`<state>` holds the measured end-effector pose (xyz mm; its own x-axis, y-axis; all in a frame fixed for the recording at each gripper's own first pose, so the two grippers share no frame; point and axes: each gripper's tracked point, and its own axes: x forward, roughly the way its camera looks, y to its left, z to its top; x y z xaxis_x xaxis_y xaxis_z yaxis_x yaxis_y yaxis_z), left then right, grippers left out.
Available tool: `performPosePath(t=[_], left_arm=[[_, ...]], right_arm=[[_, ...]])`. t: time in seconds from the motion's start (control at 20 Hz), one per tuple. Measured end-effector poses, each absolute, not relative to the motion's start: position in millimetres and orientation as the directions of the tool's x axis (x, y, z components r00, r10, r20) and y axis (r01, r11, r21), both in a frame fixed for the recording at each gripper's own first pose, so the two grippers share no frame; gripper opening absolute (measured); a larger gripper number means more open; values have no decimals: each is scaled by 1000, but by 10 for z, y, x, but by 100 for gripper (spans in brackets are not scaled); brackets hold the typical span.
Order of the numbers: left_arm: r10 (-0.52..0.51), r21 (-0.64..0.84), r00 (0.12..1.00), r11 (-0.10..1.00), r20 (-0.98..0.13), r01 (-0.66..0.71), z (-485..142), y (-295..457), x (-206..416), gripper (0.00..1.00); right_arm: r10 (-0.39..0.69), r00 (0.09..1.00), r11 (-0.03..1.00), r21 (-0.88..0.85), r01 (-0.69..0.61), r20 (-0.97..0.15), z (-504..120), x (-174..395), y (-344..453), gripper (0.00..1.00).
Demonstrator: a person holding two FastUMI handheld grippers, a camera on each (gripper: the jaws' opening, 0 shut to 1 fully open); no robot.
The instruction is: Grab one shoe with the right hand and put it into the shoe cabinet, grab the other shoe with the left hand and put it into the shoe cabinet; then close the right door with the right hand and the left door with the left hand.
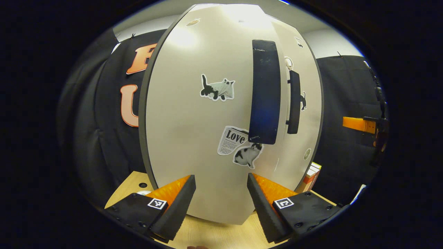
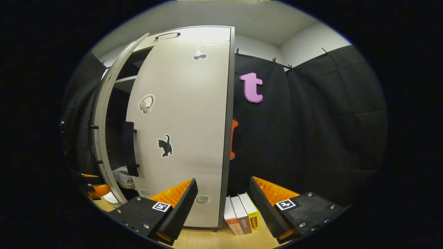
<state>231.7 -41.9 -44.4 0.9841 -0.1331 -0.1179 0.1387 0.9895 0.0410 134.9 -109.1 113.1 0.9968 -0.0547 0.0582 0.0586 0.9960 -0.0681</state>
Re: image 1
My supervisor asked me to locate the black left door handle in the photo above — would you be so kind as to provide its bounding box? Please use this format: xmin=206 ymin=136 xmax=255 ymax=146
xmin=248 ymin=39 xmax=281 ymax=145

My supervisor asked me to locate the black door handle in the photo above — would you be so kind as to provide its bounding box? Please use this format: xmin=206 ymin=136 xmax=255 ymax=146
xmin=287 ymin=70 xmax=301 ymax=135
xmin=248 ymin=39 xmax=281 ymax=145

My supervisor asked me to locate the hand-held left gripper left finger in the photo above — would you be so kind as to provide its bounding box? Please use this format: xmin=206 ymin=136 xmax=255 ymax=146
xmin=104 ymin=175 xmax=197 ymax=242

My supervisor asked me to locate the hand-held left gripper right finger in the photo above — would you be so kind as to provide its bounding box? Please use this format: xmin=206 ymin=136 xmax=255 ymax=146
xmin=247 ymin=173 xmax=341 ymax=244

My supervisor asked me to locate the white and brown book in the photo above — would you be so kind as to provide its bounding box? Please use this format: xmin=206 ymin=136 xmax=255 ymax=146
xmin=297 ymin=168 xmax=319 ymax=193

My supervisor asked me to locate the white cabinet door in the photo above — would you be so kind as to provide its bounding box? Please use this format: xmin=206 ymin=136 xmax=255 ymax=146
xmin=266 ymin=17 xmax=324 ymax=194
xmin=144 ymin=3 xmax=288 ymax=225

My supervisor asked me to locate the black right door handle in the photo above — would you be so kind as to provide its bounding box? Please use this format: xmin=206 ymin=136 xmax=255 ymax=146
xmin=287 ymin=70 xmax=301 ymax=135

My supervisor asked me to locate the black backdrop cloth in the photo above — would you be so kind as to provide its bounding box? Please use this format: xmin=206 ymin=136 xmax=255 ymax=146
xmin=59 ymin=28 xmax=390 ymax=208

